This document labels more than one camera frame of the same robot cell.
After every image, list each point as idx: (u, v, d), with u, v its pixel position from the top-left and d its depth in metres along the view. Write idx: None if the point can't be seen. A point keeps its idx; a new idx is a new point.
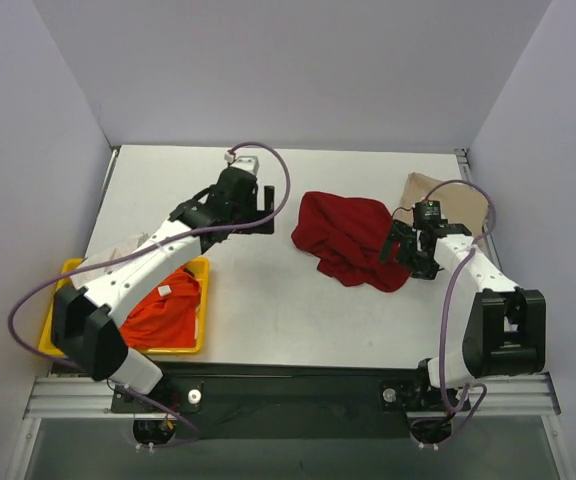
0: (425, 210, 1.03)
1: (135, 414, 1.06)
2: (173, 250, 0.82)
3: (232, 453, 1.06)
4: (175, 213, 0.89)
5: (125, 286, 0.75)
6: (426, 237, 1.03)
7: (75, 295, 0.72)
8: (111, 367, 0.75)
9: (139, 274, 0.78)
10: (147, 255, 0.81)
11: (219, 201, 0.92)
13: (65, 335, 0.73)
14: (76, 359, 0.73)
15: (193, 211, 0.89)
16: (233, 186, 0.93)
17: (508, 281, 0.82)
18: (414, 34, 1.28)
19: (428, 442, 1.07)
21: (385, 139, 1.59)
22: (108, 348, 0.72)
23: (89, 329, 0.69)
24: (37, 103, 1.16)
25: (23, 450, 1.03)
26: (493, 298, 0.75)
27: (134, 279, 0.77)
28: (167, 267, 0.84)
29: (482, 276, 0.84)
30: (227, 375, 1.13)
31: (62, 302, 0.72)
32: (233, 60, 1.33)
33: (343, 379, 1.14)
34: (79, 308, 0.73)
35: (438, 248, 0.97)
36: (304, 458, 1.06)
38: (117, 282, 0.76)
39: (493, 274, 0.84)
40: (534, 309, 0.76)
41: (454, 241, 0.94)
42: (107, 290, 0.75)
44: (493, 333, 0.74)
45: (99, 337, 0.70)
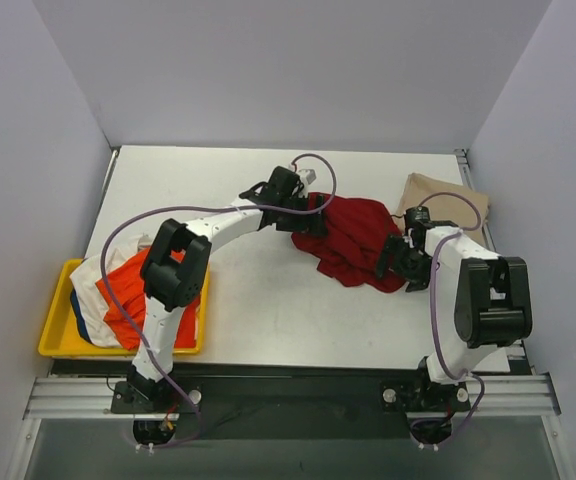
0: (415, 212, 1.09)
1: (135, 414, 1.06)
2: (246, 215, 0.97)
3: (232, 454, 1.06)
4: (243, 195, 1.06)
5: (216, 229, 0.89)
6: (418, 235, 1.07)
7: (180, 225, 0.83)
8: (189, 299, 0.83)
9: (225, 223, 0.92)
10: (230, 214, 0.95)
11: (272, 193, 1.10)
13: (162, 260, 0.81)
14: (165, 285, 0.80)
15: (257, 198, 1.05)
16: (284, 180, 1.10)
17: (492, 252, 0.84)
18: (414, 35, 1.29)
19: (428, 443, 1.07)
21: (385, 140, 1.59)
22: (200, 273, 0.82)
23: (192, 251, 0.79)
24: (36, 103, 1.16)
25: (23, 451, 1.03)
26: (478, 262, 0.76)
27: (222, 225, 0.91)
28: (235, 231, 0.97)
29: (467, 250, 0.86)
30: (227, 376, 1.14)
31: (167, 229, 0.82)
32: (234, 60, 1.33)
33: (342, 379, 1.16)
34: (177, 240, 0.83)
35: (428, 241, 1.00)
36: (305, 458, 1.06)
38: (209, 225, 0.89)
39: (477, 248, 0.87)
40: (518, 274, 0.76)
41: (442, 230, 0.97)
42: (203, 228, 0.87)
44: (480, 294, 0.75)
45: (200, 259, 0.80)
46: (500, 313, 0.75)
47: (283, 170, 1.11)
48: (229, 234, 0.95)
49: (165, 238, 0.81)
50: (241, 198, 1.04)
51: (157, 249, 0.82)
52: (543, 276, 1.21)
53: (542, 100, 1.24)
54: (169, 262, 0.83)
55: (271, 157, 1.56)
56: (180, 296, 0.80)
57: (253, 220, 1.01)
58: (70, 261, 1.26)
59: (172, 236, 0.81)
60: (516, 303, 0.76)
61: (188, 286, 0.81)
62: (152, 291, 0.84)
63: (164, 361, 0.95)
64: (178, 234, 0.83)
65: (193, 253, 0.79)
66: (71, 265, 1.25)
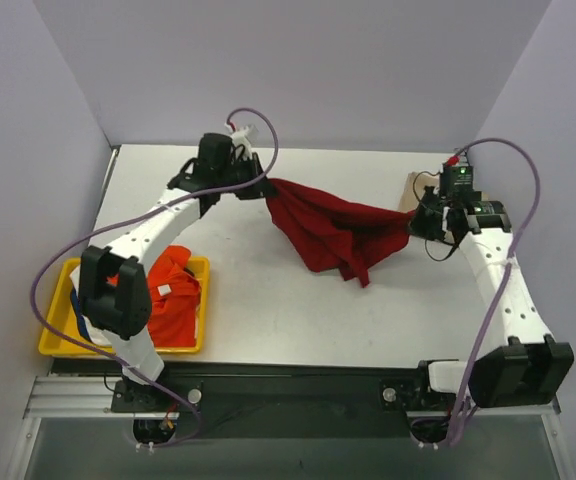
0: (454, 180, 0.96)
1: (135, 414, 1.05)
2: (179, 211, 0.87)
3: (230, 452, 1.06)
4: (172, 184, 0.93)
5: (146, 240, 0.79)
6: (455, 216, 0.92)
7: (101, 253, 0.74)
8: (140, 320, 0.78)
9: (156, 231, 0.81)
10: (158, 216, 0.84)
11: (205, 169, 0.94)
13: (94, 296, 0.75)
14: (108, 319, 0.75)
15: (188, 182, 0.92)
16: (213, 151, 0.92)
17: (540, 326, 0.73)
18: (414, 34, 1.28)
19: (427, 442, 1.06)
21: (385, 139, 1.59)
22: (139, 297, 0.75)
23: (122, 279, 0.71)
24: (36, 102, 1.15)
25: (23, 450, 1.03)
26: (517, 353, 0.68)
27: (153, 234, 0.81)
28: (175, 226, 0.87)
29: (512, 313, 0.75)
30: (227, 375, 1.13)
31: (89, 263, 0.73)
32: (233, 59, 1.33)
33: (343, 378, 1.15)
34: (105, 268, 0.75)
35: (466, 244, 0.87)
36: (304, 457, 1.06)
38: (138, 238, 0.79)
39: (524, 312, 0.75)
40: (562, 367, 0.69)
41: (489, 243, 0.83)
42: (130, 246, 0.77)
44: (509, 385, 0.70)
45: (136, 286, 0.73)
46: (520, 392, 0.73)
47: (207, 138, 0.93)
48: (167, 235, 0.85)
49: (90, 270, 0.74)
50: (169, 190, 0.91)
51: (87, 283, 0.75)
52: (543, 276, 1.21)
53: (542, 100, 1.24)
54: (105, 291, 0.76)
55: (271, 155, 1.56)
56: (128, 325, 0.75)
57: (190, 211, 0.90)
58: (70, 260, 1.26)
59: (96, 266, 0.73)
60: (542, 389, 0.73)
61: (133, 312, 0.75)
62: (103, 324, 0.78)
63: (150, 368, 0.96)
64: (105, 260, 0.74)
65: (125, 281, 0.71)
66: (71, 264, 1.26)
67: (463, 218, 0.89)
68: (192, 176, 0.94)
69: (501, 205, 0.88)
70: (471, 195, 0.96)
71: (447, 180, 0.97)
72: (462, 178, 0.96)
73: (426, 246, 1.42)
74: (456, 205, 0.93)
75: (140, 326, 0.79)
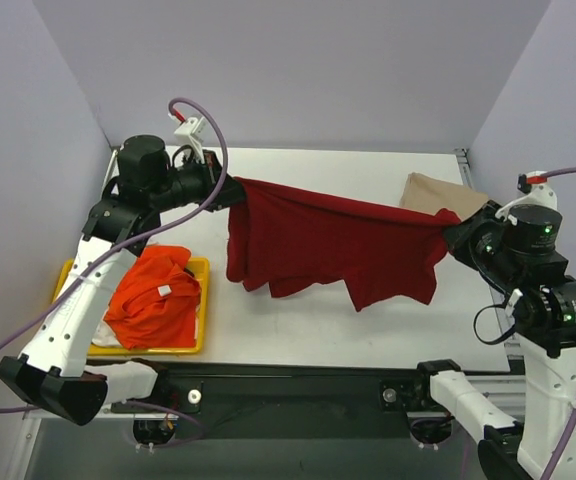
0: (525, 252, 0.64)
1: (135, 414, 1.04)
2: (101, 276, 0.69)
3: (232, 452, 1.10)
4: (90, 228, 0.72)
5: (66, 337, 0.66)
6: (523, 311, 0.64)
7: (17, 367, 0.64)
8: (93, 401, 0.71)
9: (77, 318, 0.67)
10: (75, 293, 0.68)
11: (133, 191, 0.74)
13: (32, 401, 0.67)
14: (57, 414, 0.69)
15: (112, 218, 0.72)
16: (136, 170, 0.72)
17: None
18: (414, 35, 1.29)
19: (428, 442, 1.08)
21: (385, 139, 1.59)
22: (77, 396, 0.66)
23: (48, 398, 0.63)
24: (37, 103, 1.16)
25: (23, 450, 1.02)
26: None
27: (72, 324, 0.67)
28: (108, 289, 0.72)
29: (562, 459, 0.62)
30: (227, 375, 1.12)
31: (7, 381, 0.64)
32: (234, 60, 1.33)
33: (344, 378, 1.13)
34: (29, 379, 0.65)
35: (531, 346, 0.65)
36: (304, 457, 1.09)
38: (56, 336, 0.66)
39: (574, 453, 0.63)
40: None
41: (562, 367, 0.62)
42: (50, 350, 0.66)
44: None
45: (65, 399, 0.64)
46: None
47: (127, 148, 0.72)
48: (97, 308, 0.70)
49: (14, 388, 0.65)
50: (86, 243, 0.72)
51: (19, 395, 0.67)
52: None
53: (542, 100, 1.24)
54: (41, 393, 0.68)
55: (270, 156, 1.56)
56: (81, 416, 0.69)
57: (122, 263, 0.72)
58: (70, 261, 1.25)
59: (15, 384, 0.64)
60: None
61: (81, 408, 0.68)
62: None
63: (140, 389, 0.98)
64: (23, 375, 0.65)
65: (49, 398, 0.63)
66: (71, 265, 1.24)
67: (542, 329, 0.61)
68: (115, 208, 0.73)
69: None
70: (554, 261, 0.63)
71: (523, 236, 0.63)
72: (544, 240, 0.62)
73: None
74: (530, 292, 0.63)
75: (99, 403, 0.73)
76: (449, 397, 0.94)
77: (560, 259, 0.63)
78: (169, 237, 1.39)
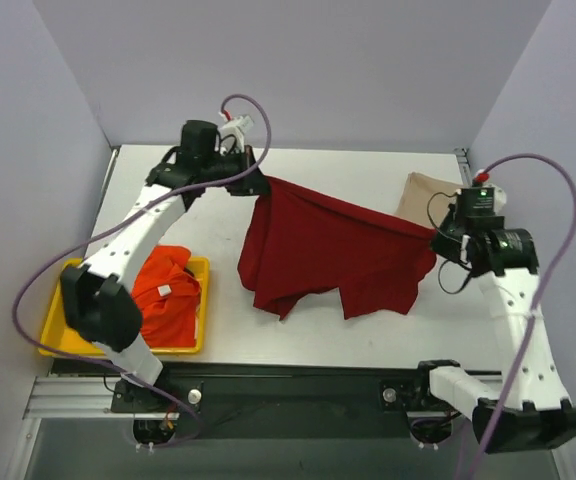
0: (473, 203, 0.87)
1: (135, 414, 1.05)
2: (159, 212, 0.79)
3: (232, 452, 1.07)
4: (151, 179, 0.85)
5: (126, 252, 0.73)
6: (476, 248, 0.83)
7: (79, 273, 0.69)
8: (130, 332, 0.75)
9: (136, 239, 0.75)
10: (137, 221, 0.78)
11: (189, 158, 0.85)
13: (77, 315, 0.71)
14: (95, 333, 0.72)
15: (169, 174, 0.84)
16: (195, 140, 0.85)
17: (559, 390, 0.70)
18: (414, 35, 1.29)
19: (428, 442, 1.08)
21: (385, 139, 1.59)
22: (125, 313, 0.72)
23: (105, 300, 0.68)
24: (36, 102, 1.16)
25: (23, 450, 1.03)
26: (530, 422, 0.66)
27: (132, 244, 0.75)
28: (159, 230, 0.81)
29: (530, 377, 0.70)
30: (228, 375, 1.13)
31: (66, 283, 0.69)
32: (233, 60, 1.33)
33: (344, 378, 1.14)
34: (84, 287, 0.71)
35: (485, 277, 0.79)
36: (305, 457, 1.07)
38: (117, 251, 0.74)
39: (542, 372, 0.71)
40: (570, 435, 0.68)
41: (513, 287, 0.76)
42: (110, 261, 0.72)
44: (514, 444, 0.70)
45: (118, 305, 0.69)
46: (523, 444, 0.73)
47: (194, 123, 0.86)
48: (153, 240, 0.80)
49: (69, 292, 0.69)
50: (148, 188, 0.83)
51: (69, 303, 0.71)
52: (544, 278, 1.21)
53: (542, 99, 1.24)
54: (90, 307, 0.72)
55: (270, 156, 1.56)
56: (118, 339, 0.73)
57: (172, 210, 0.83)
58: (70, 260, 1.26)
59: (74, 287, 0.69)
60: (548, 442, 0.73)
61: (120, 328, 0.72)
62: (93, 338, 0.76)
63: (149, 372, 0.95)
64: (82, 279, 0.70)
65: (106, 300, 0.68)
66: (71, 264, 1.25)
67: (486, 253, 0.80)
68: (174, 168, 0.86)
69: (527, 235, 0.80)
70: (496, 220, 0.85)
71: (465, 200, 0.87)
72: (482, 202, 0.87)
73: None
74: (479, 236, 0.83)
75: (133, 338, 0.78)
76: (446, 381, 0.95)
77: (498, 216, 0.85)
78: (169, 237, 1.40)
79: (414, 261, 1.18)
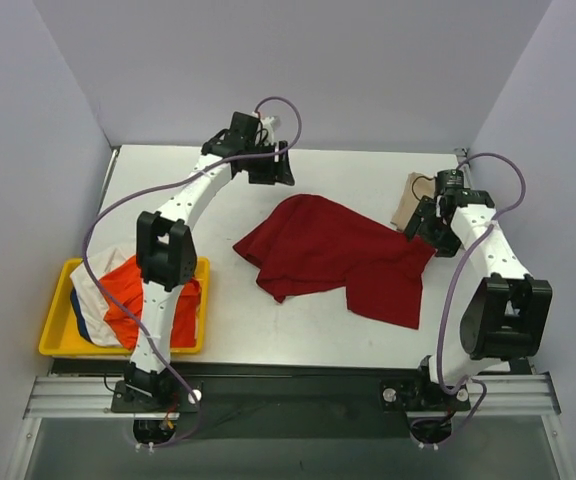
0: (447, 179, 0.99)
1: (135, 414, 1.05)
2: (214, 176, 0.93)
3: (232, 453, 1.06)
4: (205, 149, 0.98)
5: (189, 204, 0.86)
6: (445, 203, 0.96)
7: (153, 216, 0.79)
8: (186, 275, 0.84)
9: (197, 194, 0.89)
10: (197, 180, 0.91)
11: (236, 139, 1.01)
13: (147, 254, 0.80)
14: (161, 272, 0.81)
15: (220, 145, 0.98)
16: (245, 124, 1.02)
17: (520, 267, 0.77)
18: (414, 35, 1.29)
19: (428, 442, 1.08)
21: (385, 139, 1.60)
22: (188, 249, 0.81)
23: (174, 239, 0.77)
24: (36, 102, 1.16)
25: (23, 450, 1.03)
26: (498, 283, 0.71)
27: (195, 198, 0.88)
28: (211, 192, 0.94)
29: (494, 258, 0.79)
30: (227, 376, 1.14)
31: (143, 224, 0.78)
32: (233, 60, 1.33)
33: (343, 378, 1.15)
34: (158, 228, 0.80)
35: (455, 218, 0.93)
36: (304, 458, 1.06)
38: (182, 203, 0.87)
39: (506, 257, 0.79)
40: (540, 301, 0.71)
41: (473, 213, 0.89)
42: (176, 210, 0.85)
44: (492, 318, 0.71)
45: (184, 244, 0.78)
46: (508, 338, 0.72)
47: (242, 113, 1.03)
48: (206, 200, 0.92)
49: (144, 233, 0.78)
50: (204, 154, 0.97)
51: (141, 241, 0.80)
52: (544, 277, 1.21)
53: (543, 99, 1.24)
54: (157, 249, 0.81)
55: None
56: (178, 280, 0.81)
57: (223, 177, 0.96)
58: (71, 260, 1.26)
59: (150, 228, 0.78)
60: (528, 327, 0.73)
61: (184, 268, 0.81)
62: (150, 276, 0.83)
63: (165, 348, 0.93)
64: (157, 223, 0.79)
65: (175, 240, 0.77)
66: (71, 265, 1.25)
67: (452, 199, 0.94)
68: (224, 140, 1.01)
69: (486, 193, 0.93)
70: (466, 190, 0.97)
71: (441, 178, 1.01)
72: (455, 177, 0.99)
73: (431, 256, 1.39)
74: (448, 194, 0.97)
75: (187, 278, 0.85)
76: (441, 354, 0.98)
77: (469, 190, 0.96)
78: None
79: (403, 269, 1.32)
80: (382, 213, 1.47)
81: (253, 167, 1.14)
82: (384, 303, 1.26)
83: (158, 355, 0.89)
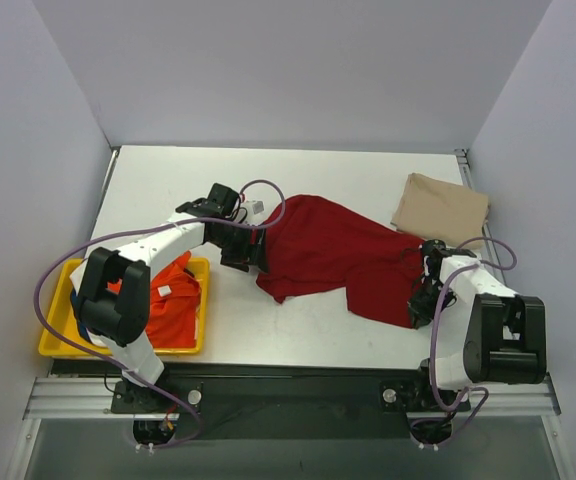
0: (432, 242, 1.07)
1: (135, 414, 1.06)
2: (186, 229, 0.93)
3: (232, 453, 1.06)
4: (180, 208, 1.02)
5: (154, 250, 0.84)
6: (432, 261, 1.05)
7: (107, 254, 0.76)
8: (136, 330, 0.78)
9: (165, 242, 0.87)
10: (167, 231, 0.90)
11: (213, 205, 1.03)
13: (93, 299, 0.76)
14: (104, 321, 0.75)
15: (196, 208, 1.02)
16: (225, 196, 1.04)
17: (508, 290, 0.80)
18: (414, 37, 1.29)
19: (428, 442, 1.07)
21: (385, 140, 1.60)
22: (139, 300, 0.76)
23: (129, 281, 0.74)
24: (38, 104, 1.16)
25: (23, 451, 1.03)
26: (491, 299, 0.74)
27: (160, 245, 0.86)
28: (182, 245, 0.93)
29: (482, 284, 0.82)
30: (227, 376, 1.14)
31: (96, 264, 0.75)
32: (233, 62, 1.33)
33: (343, 378, 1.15)
34: (109, 272, 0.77)
35: (443, 268, 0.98)
36: (305, 458, 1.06)
38: (146, 247, 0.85)
39: (493, 283, 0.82)
40: (534, 316, 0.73)
41: (459, 260, 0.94)
42: (139, 252, 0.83)
44: (491, 339, 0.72)
45: (140, 289, 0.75)
46: (512, 361, 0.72)
47: (222, 183, 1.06)
48: (173, 252, 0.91)
49: (95, 272, 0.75)
50: (177, 212, 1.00)
51: (89, 282, 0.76)
52: (544, 278, 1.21)
53: (542, 101, 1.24)
54: (105, 295, 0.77)
55: (271, 157, 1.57)
56: (124, 331, 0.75)
57: (196, 232, 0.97)
58: (71, 261, 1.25)
59: (101, 269, 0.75)
60: (530, 347, 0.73)
61: (132, 319, 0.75)
62: (96, 329, 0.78)
63: (149, 372, 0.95)
64: (111, 262, 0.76)
65: (130, 282, 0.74)
66: (71, 265, 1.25)
67: (439, 259, 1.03)
68: (204, 203, 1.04)
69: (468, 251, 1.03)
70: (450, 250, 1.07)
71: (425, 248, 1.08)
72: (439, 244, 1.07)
73: None
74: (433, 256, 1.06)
75: (137, 334, 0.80)
76: (444, 363, 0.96)
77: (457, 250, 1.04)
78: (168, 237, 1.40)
79: (405, 270, 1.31)
80: (382, 213, 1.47)
81: (226, 244, 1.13)
82: (385, 303, 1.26)
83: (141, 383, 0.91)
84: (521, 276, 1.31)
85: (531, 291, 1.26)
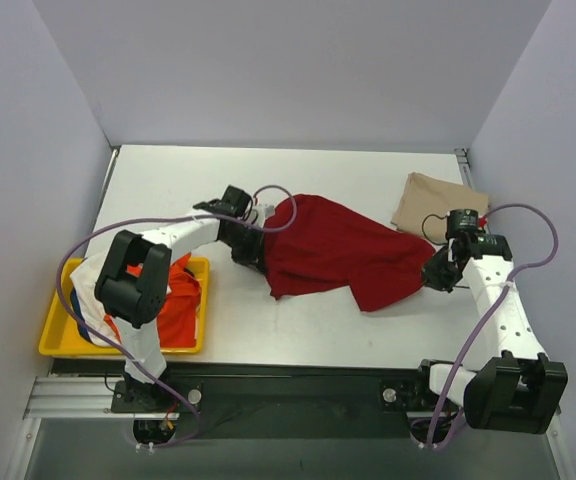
0: (461, 218, 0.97)
1: (135, 414, 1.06)
2: (204, 224, 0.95)
3: (232, 453, 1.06)
4: (197, 205, 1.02)
5: (173, 237, 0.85)
6: (460, 246, 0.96)
7: (132, 236, 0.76)
8: (151, 313, 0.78)
9: (184, 232, 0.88)
10: (185, 222, 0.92)
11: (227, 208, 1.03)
13: (114, 278, 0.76)
14: (123, 300, 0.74)
15: (212, 208, 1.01)
16: (239, 196, 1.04)
17: (535, 346, 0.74)
18: (414, 37, 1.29)
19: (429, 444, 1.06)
21: (384, 140, 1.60)
22: (159, 281, 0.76)
23: (153, 260, 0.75)
24: (37, 103, 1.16)
25: (23, 450, 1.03)
26: (509, 364, 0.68)
27: (179, 233, 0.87)
28: (197, 239, 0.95)
29: (507, 332, 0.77)
30: (227, 375, 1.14)
31: (121, 244, 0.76)
32: (233, 61, 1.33)
33: (343, 379, 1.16)
34: (131, 253, 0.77)
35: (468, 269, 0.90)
36: (304, 457, 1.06)
38: (166, 233, 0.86)
39: (519, 330, 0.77)
40: (553, 387, 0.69)
41: (489, 266, 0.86)
42: (159, 237, 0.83)
44: (500, 399, 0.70)
45: (161, 270, 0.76)
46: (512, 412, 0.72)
47: (236, 185, 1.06)
48: (188, 244, 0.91)
49: (119, 250, 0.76)
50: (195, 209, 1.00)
51: (112, 262, 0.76)
52: (545, 278, 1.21)
53: (542, 101, 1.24)
54: (125, 276, 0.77)
55: (270, 157, 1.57)
56: (143, 310, 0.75)
57: (211, 227, 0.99)
58: (71, 261, 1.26)
59: (126, 248, 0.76)
60: (536, 411, 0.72)
61: (150, 300, 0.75)
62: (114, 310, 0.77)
63: (153, 366, 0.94)
64: (134, 245, 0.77)
65: (153, 261, 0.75)
66: (71, 265, 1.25)
67: (466, 246, 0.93)
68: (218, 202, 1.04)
69: (504, 239, 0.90)
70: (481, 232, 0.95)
71: (454, 220, 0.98)
72: (468, 219, 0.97)
73: (439, 300, 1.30)
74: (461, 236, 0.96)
75: (151, 317, 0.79)
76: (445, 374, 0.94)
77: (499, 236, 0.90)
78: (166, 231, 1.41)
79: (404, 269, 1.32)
80: (382, 213, 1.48)
81: (237, 244, 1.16)
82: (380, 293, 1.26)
83: (146, 375, 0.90)
84: (521, 276, 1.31)
85: (532, 291, 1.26)
